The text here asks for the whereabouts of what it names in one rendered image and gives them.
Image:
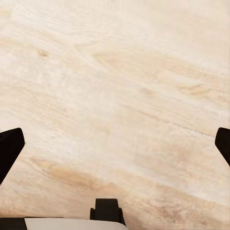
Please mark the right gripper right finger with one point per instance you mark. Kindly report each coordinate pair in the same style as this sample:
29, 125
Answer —
222, 142

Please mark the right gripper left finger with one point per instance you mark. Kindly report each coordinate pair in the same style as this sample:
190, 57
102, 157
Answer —
11, 144

